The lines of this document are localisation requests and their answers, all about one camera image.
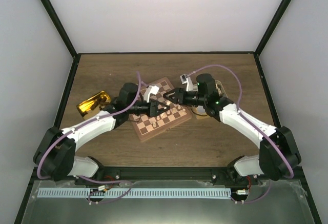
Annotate black mounting rail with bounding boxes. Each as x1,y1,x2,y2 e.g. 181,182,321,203
33,166,305,186

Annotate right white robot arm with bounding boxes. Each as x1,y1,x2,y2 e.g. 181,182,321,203
163,73,301,185

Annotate light blue slotted strip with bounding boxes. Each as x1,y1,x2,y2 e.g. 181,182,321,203
37,188,231,199

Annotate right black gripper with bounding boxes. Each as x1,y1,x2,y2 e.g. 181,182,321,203
164,88,207,107

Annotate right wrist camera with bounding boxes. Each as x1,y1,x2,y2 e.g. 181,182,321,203
180,74,193,91

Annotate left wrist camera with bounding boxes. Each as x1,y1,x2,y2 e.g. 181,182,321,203
143,85,159,103

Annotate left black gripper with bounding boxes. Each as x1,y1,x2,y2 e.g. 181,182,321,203
128,98,170,118

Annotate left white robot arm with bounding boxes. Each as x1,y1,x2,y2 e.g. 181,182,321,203
33,83,170,185

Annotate cream tin with light pieces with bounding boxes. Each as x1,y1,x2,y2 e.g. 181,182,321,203
191,80,227,120

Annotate black enclosure frame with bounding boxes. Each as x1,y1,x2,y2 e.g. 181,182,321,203
14,0,322,224

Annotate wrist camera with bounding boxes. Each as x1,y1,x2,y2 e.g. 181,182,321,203
180,74,193,91
143,85,159,103

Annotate gold tin with dark pieces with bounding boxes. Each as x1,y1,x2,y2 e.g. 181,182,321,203
76,90,111,120

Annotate wooden chessboard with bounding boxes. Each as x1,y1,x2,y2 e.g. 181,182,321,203
129,76,192,142

